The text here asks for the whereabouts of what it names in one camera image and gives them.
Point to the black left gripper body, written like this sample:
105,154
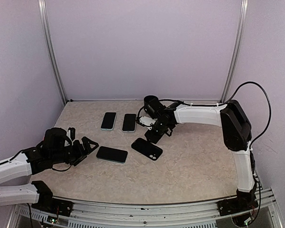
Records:
77,154

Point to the light blue phone case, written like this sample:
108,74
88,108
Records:
108,129

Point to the black phone dark edge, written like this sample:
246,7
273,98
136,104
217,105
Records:
129,121

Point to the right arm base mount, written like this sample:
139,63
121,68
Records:
235,205

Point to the front aluminium rail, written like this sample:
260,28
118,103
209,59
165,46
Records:
88,214

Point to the aluminium frame post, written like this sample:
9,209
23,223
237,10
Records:
50,49
236,49

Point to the black phone case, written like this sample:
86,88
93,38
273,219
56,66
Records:
147,149

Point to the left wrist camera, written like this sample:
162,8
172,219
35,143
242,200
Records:
71,133

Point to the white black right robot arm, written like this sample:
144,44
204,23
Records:
229,116

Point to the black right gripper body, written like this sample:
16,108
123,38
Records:
161,129

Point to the left aluminium frame post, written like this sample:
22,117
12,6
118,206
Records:
50,49

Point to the right aluminium frame post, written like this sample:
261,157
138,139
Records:
236,49

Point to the black phone green edge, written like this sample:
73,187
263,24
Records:
112,154

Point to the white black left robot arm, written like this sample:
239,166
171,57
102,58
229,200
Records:
58,146

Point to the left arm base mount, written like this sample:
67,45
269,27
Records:
54,206

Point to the lavender phone case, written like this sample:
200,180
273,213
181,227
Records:
129,131

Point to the black phone white back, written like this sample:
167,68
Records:
108,120

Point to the dark green cup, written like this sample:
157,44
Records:
150,103

